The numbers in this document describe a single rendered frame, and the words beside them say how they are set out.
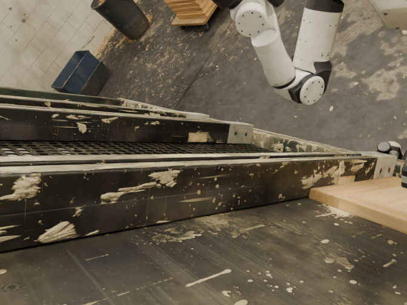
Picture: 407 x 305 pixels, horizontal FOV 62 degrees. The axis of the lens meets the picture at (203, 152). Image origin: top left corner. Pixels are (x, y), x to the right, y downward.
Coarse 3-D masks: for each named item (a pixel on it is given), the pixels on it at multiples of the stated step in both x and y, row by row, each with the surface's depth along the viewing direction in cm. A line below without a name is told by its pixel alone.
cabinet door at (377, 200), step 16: (320, 192) 59; (336, 192) 60; (352, 192) 62; (368, 192) 64; (384, 192) 68; (400, 192) 70; (352, 208) 55; (368, 208) 53; (384, 208) 55; (400, 208) 57; (384, 224) 52; (400, 224) 50
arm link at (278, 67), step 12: (276, 48) 78; (264, 60) 80; (276, 60) 79; (288, 60) 82; (264, 72) 85; (276, 72) 82; (288, 72) 82; (300, 72) 86; (276, 84) 85; (288, 84) 85; (300, 84) 84; (288, 96) 87
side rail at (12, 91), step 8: (0, 88) 156; (8, 88) 158; (16, 88) 161; (24, 96) 163; (32, 96) 165; (40, 96) 168; (48, 96) 170; (56, 96) 173; (64, 96) 175; (72, 96) 178; (80, 96) 181; (88, 96) 184; (104, 104) 191; (112, 104) 194
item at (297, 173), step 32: (0, 160) 31; (32, 160) 32; (64, 160) 34; (96, 160) 37; (128, 160) 39; (160, 160) 42; (192, 160) 46; (224, 160) 47; (256, 160) 50; (288, 160) 55; (320, 160) 61; (352, 160) 70; (384, 160) 81; (0, 192) 27; (32, 192) 29; (64, 192) 31; (96, 192) 33; (128, 192) 36; (160, 192) 38; (192, 192) 42; (224, 192) 46; (256, 192) 50; (288, 192) 56; (0, 224) 28; (32, 224) 30; (64, 224) 32; (96, 224) 34; (128, 224) 36
